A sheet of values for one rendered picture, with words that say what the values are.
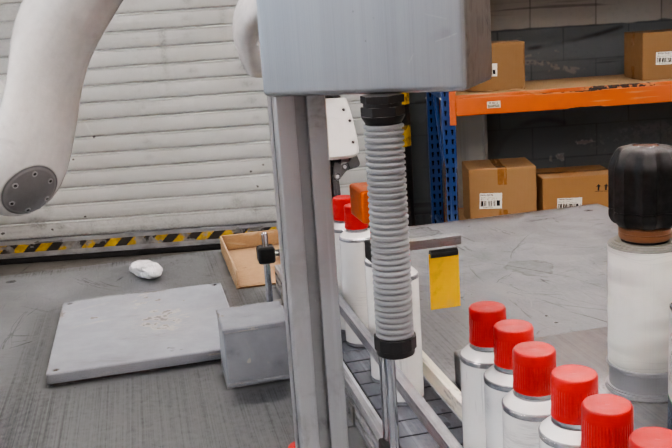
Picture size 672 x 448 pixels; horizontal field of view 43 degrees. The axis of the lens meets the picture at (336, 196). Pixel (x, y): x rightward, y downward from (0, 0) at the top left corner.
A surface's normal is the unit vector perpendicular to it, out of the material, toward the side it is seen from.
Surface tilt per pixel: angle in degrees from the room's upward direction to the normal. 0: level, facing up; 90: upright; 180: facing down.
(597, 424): 90
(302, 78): 90
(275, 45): 90
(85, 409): 0
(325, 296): 90
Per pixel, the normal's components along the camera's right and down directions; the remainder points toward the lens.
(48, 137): 0.83, 0.16
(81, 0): 0.27, 0.46
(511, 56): 0.05, 0.19
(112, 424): -0.07, -0.98
